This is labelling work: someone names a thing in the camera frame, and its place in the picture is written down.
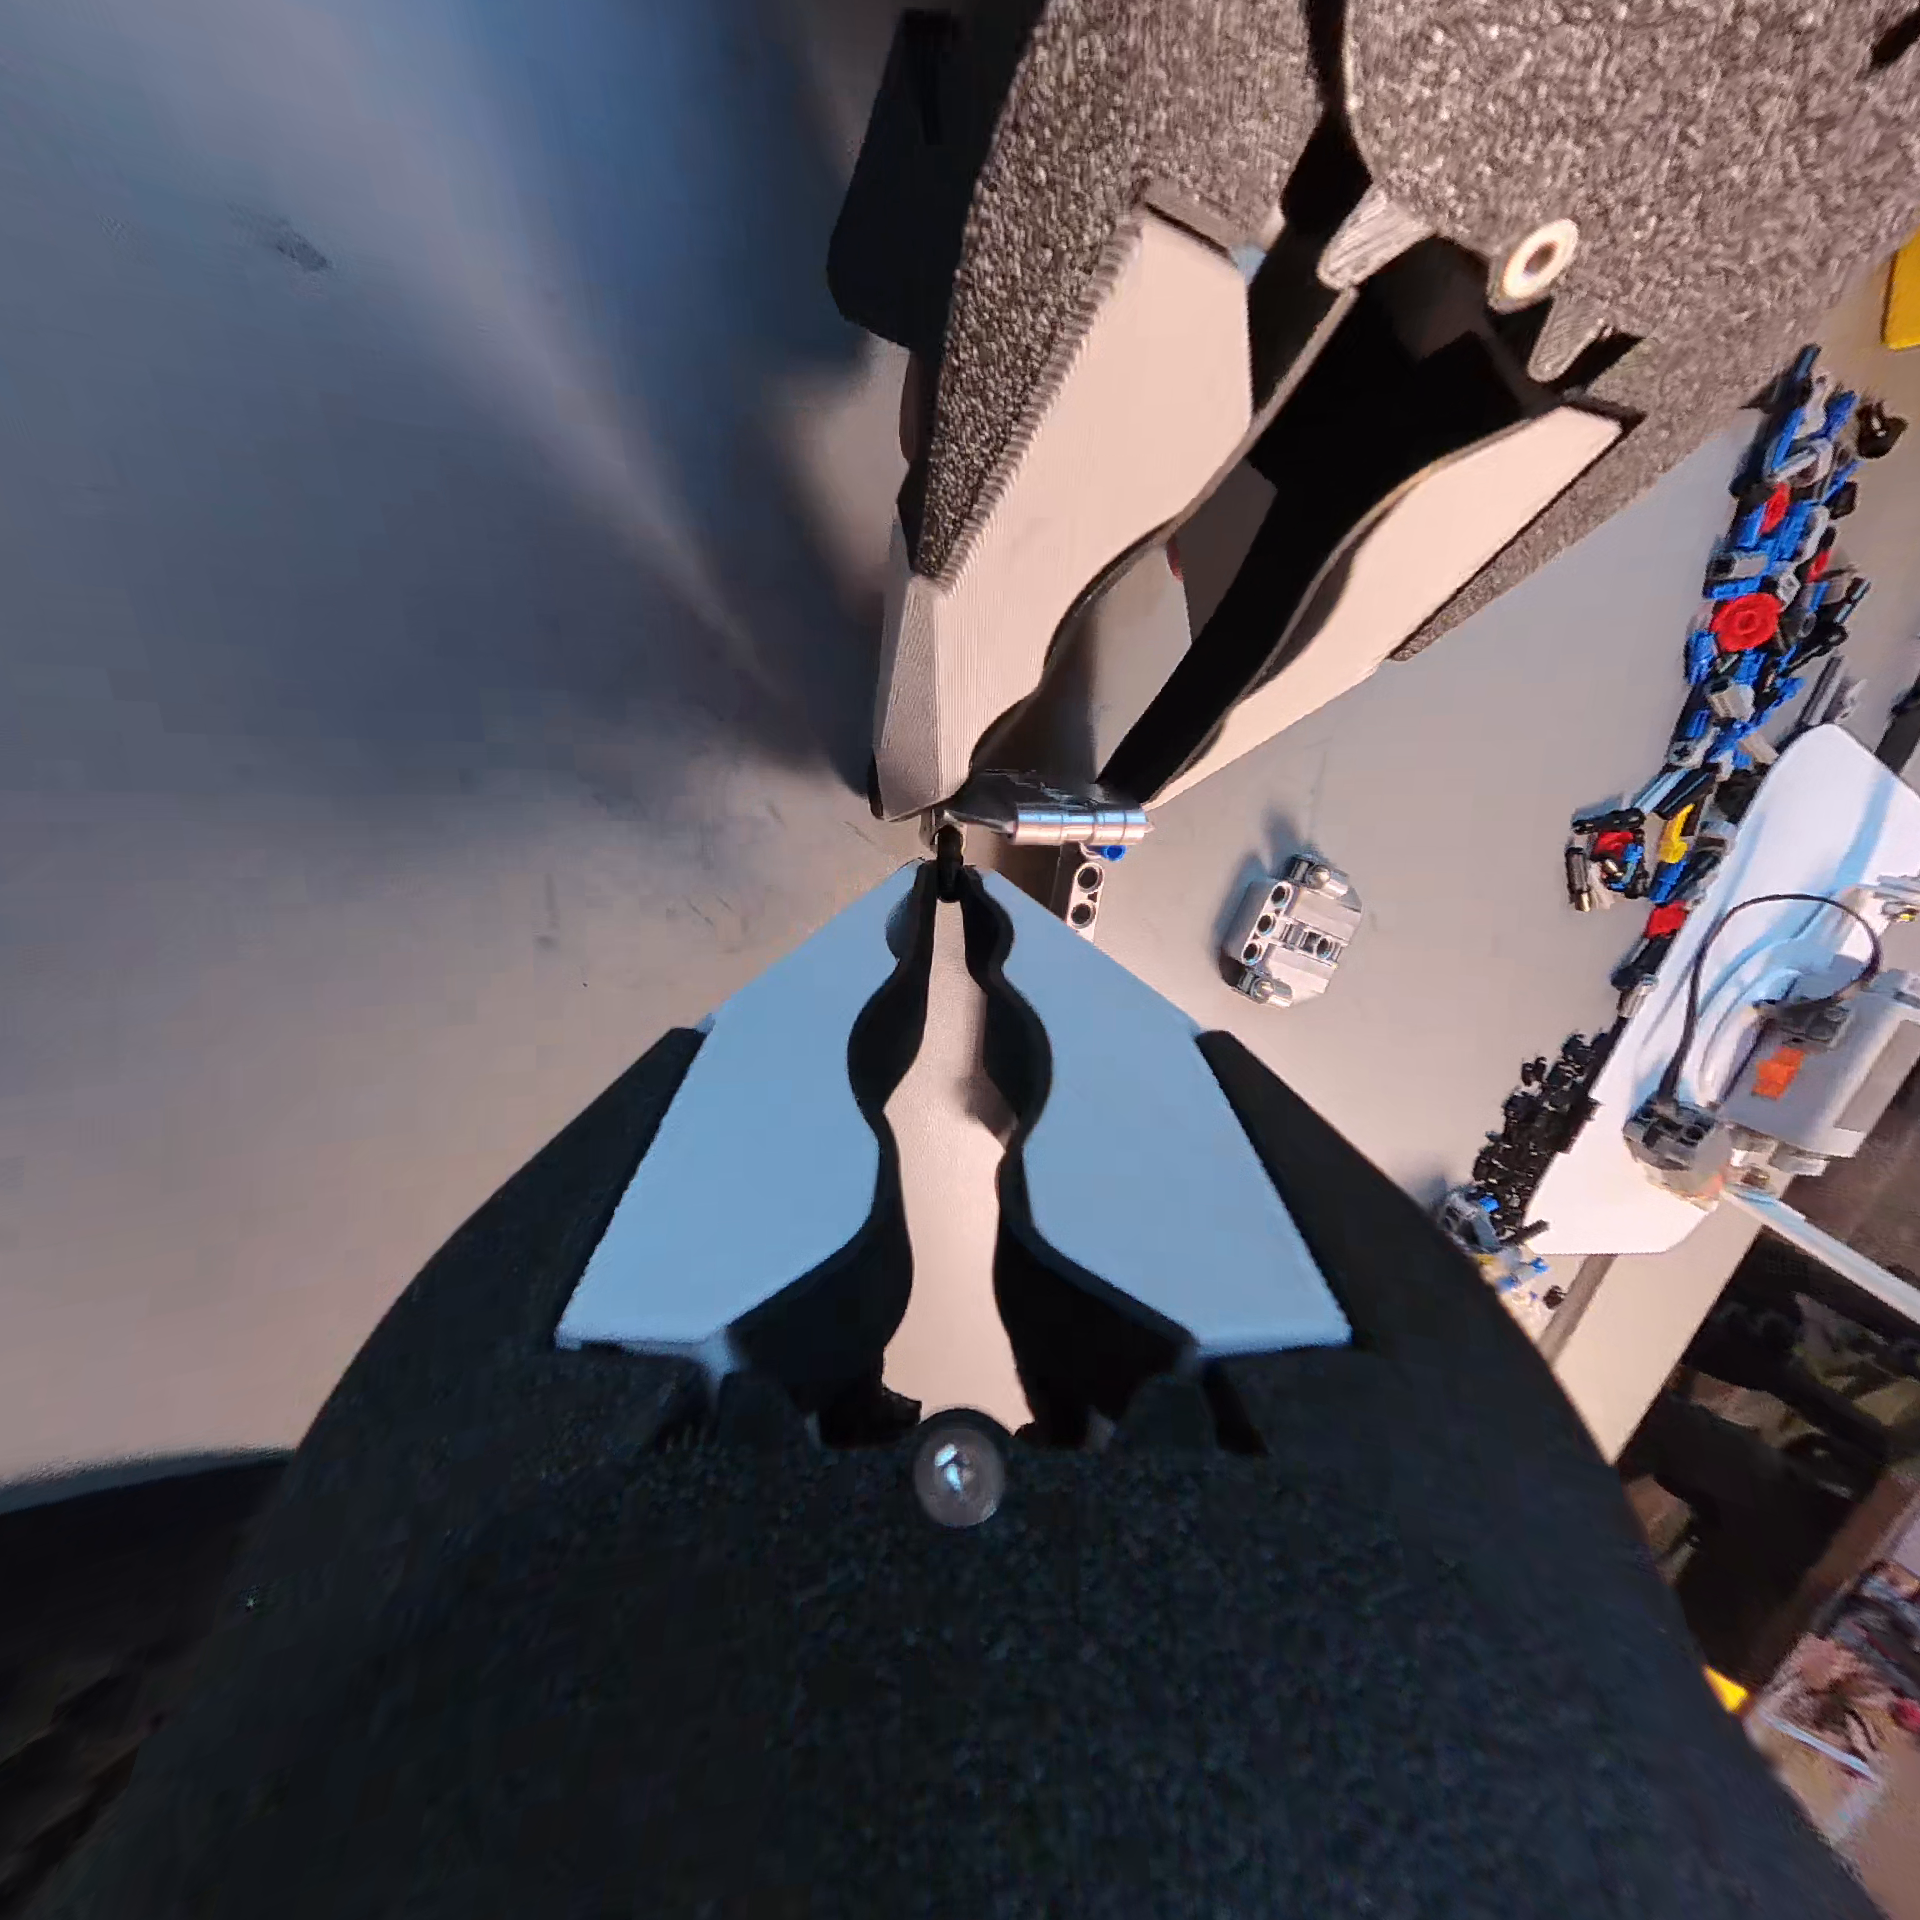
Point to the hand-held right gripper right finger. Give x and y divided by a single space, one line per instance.
1170 1185

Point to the pile of black pins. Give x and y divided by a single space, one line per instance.
1538 1125

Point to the pile of small mixed pieces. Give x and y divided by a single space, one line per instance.
1747 622

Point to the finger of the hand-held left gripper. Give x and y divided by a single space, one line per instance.
1109 422
1424 556

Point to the printed magazine page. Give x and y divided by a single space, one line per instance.
1845 1694

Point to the grey motor with orange end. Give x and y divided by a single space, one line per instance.
1687 1142

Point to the person's black clothing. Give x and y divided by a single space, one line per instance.
90 1650

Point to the silver engine block piece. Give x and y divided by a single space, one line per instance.
1298 932
1080 821

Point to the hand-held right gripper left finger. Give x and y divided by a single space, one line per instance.
751 1185

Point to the small black pin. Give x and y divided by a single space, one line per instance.
949 866

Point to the grey battery box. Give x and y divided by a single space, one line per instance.
1860 1065

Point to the transparent brick assembly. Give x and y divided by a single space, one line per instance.
1499 1253

